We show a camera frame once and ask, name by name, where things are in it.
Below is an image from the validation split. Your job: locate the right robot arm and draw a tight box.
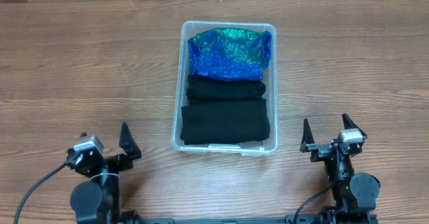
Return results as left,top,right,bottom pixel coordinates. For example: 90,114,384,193
292,113,381,223

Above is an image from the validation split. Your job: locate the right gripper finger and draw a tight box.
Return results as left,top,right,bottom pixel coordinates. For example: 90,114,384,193
300,118,315,152
342,113,367,139

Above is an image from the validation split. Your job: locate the shiny blue sequin cloth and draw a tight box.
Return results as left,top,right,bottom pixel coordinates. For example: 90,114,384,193
188,27,272,81

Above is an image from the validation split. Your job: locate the clear plastic storage bin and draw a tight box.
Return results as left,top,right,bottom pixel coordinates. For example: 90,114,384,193
171,21,279,156

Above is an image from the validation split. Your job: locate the long black cloth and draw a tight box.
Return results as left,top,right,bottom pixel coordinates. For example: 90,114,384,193
180,99,270,145

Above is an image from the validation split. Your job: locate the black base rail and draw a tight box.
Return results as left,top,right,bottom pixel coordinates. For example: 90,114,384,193
119,213,379,224

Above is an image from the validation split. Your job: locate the left black cable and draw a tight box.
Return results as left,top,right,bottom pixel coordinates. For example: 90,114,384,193
13,162,73,224

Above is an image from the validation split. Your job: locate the small black cloth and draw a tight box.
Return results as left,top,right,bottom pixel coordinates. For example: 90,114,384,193
186,76,266,100

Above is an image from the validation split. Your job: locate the right black cable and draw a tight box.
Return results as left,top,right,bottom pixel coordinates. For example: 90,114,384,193
294,150,341,224

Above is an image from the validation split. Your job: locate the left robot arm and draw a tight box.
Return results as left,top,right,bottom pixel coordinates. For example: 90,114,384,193
66,122,143,224

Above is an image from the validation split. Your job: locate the black cable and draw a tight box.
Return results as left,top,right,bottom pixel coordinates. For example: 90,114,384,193
294,150,341,224
13,162,73,224

